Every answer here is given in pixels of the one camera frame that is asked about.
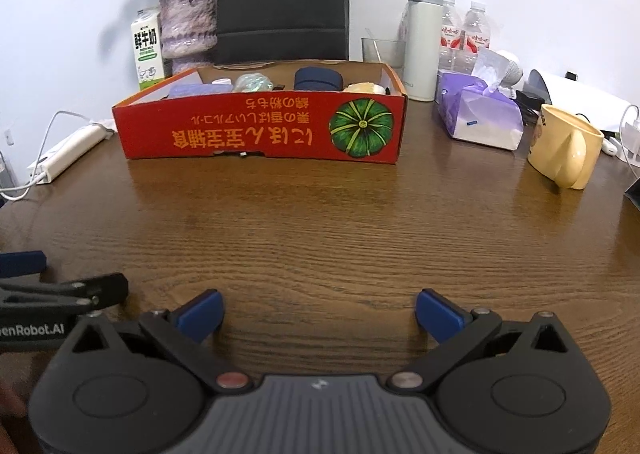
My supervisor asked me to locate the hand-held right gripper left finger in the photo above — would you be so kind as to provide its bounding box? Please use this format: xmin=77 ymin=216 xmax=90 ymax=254
xmin=70 ymin=288 xmax=253 ymax=394

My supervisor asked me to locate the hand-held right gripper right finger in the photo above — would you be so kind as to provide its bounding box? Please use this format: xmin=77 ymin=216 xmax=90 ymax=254
xmin=385 ymin=288 xmax=569 ymax=394

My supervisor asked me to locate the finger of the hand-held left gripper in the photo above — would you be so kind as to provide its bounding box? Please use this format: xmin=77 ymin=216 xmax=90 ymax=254
xmin=0 ymin=250 xmax=48 ymax=280
xmin=0 ymin=273 xmax=129 ymax=313

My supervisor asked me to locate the red cardboard box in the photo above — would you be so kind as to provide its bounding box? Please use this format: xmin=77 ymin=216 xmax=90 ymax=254
xmin=112 ymin=59 xmax=408 ymax=166

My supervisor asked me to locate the purple packet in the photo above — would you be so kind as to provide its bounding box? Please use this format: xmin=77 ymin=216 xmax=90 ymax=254
xmin=167 ymin=83 xmax=235 ymax=101

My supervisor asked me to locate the iridescent wrap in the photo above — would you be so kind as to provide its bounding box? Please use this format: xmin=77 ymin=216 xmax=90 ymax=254
xmin=234 ymin=73 xmax=275 ymax=94

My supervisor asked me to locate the navy blue case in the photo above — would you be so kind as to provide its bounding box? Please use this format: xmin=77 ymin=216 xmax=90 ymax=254
xmin=293 ymin=65 xmax=343 ymax=92

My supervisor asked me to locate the wooden desktop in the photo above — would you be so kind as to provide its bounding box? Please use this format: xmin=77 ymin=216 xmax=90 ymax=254
xmin=0 ymin=59 xmax=640 ymax=454

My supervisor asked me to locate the white desktop device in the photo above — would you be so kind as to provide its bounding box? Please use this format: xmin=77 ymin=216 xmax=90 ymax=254
xmin=527 ymin=69 xmax=633 ymax=132

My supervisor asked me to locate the white power bank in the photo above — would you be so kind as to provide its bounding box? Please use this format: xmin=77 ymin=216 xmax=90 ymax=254
xmin=27 ymin=125 xmax=117 ymax=183

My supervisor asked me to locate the purple tissue pack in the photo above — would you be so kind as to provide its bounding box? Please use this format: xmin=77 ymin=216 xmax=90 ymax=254
xmin=434 ymin=50 xmax=525 ymax=151

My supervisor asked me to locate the yellow mug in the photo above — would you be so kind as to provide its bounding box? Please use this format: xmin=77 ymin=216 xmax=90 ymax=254
xmin=526 ymin=104 xmax=606 ymax=191

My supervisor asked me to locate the black power adapter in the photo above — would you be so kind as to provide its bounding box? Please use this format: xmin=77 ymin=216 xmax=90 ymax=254
xmin=516 ymin=90 xmax=545 ymax=111

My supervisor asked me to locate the white and green milk carton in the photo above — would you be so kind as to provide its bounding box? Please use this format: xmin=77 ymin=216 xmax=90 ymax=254
xmin=131 ymin=8 xmax=166 ymax=92

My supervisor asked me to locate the white round device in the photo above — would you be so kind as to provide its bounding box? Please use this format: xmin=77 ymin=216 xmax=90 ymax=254
xmin=492 ymin=50 xmax=525 ymax=97

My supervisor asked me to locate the white charger plug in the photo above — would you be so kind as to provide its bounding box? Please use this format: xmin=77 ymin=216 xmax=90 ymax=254
xmin=617 ymin=103 xmax=640 ymax=165

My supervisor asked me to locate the white thermos bottle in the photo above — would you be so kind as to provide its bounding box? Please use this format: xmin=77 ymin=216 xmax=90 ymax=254
xmin=402 ymin=0 xmax=445 ymax=102

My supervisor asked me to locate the clear drinking glass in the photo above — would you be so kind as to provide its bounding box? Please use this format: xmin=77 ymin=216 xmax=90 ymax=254
xmin=361 ymin=36 xmax=407 ymax=80

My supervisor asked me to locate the purple textured vase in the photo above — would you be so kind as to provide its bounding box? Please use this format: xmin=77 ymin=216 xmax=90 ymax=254
xmin=159 ymin=0 xmax=218 ymax=60

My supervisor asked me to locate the clear water bottle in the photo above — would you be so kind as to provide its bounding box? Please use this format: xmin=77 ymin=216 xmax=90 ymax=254
xmin=460 ymin=1 xmax=493 ymax=75
xmin=439 ymin=0 xmax=463 ymax=72

